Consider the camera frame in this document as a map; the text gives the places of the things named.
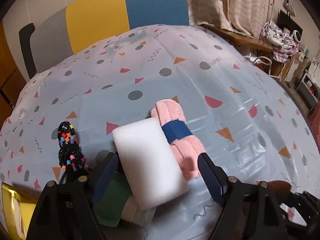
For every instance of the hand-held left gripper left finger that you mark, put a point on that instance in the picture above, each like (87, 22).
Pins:
(106, 177)

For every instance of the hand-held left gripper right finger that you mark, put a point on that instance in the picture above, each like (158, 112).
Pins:
(211, 180)

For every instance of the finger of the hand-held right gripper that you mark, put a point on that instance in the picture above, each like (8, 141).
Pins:
(300, 200)

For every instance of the brown round pad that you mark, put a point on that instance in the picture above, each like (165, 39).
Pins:
(281, 185)

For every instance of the white sponge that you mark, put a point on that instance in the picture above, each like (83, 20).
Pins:
(147, 160)

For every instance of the pink towel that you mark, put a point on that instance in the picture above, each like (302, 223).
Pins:
(172, 112)

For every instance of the gold tin box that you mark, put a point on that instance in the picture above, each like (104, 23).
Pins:
(12, 197)

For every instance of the patterned white tablecloth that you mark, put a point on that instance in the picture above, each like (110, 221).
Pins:
(175, 85)

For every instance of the wooden side table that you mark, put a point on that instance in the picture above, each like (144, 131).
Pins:
(240, 37)

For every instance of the wooden wardrobe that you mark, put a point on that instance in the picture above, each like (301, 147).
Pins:
(7, 67)

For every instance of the pile of clothes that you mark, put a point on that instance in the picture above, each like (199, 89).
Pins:
(280, 42)

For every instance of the black foam roller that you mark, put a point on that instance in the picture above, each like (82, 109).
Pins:
(27, 45)

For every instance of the grey yellow blue chair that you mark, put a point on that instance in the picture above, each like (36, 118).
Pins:
(100, 17)

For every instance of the white round device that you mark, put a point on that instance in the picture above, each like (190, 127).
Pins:
(296, 36)

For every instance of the black monitor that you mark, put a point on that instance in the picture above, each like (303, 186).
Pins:
(287, 21)

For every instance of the beige patterned curtain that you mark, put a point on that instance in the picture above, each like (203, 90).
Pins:
(237, 5)

